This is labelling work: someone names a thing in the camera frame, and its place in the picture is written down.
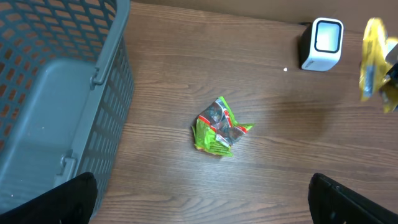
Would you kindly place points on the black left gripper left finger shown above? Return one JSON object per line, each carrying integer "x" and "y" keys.
{"x": 71, "y": 202}

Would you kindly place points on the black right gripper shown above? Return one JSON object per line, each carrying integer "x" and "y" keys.
{"x": 392, "y": 75}

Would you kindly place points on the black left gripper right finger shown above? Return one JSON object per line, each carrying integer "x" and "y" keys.
{"x": 331, "y": 202}

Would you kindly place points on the yellow snack packet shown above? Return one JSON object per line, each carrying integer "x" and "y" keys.
{"x": 379, "y": 55}

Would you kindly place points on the green snack packet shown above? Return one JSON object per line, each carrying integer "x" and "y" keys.
{"x": 216, "y": 129}

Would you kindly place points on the white barcode scanner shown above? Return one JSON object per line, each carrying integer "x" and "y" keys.
{"x": 320, "y": 45}

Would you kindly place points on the grey plastic mesh basket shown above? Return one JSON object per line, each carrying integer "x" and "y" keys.
{"x": 66, "y": 89}

